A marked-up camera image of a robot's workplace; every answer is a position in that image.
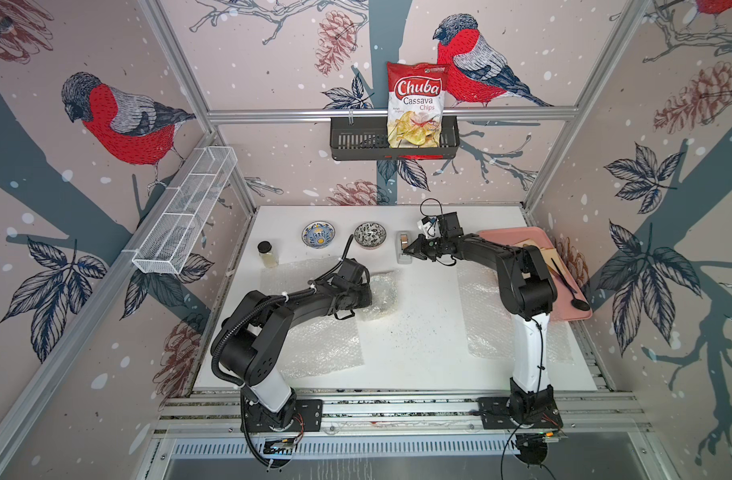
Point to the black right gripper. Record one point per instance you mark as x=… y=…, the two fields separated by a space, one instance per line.
x=417 y=249

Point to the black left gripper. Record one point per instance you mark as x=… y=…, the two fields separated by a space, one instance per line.
x=367 y=296

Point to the bubble wrap sheet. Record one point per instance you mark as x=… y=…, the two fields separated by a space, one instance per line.
x=319 y=346
x=385 y=290
x=489 y=327

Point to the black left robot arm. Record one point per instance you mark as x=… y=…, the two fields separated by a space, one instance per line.
x=247 y=348

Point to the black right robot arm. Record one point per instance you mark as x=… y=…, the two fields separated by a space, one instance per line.
x=528 y=293

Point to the pink floral leaf bowl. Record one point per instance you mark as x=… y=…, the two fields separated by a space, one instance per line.
x=370 y=235

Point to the blue yellow patterned bowl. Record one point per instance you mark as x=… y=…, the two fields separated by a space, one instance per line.
x=318 y=234

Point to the glass jar black lid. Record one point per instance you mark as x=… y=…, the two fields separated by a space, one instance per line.
x=267 y=254

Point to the red cassava chips bag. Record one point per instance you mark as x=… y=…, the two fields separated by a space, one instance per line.
x=416 y=95

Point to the pink plastic tray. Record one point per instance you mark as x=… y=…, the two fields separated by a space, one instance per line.
x=562 y=309

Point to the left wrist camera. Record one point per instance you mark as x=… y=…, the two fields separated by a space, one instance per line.
x=350 y=274

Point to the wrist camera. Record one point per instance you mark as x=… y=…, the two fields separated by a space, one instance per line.
x=350 y=274
x=445 y=225

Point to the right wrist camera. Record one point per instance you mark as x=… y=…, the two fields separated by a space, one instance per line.
x=445 y=225

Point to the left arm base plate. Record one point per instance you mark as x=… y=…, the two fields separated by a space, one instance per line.
x=295 y=416

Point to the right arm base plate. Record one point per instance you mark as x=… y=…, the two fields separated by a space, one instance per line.
x=500 y=413

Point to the white mesh wall shelf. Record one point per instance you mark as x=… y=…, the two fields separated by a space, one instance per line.
x=173 y=237

